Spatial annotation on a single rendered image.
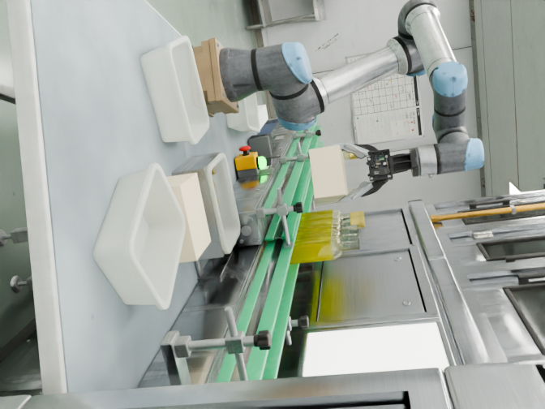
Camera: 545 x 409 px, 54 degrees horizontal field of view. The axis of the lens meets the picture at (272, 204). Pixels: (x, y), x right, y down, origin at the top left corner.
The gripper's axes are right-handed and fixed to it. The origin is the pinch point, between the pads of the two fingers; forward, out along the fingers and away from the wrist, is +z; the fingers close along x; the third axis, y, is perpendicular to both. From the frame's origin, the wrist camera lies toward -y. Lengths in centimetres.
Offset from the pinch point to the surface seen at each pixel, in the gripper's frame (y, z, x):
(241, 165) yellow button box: -39, 34, -11
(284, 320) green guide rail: 14.5, 15.0, 33.5
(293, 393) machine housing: 81, 2, 31
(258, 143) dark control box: -64, 32, -22
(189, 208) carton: 33.4, 28.2, 6.3
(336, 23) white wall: -547, 9, -246
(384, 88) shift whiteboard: -578, -40, -159
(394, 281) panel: -20.1, -11.5, 30.7
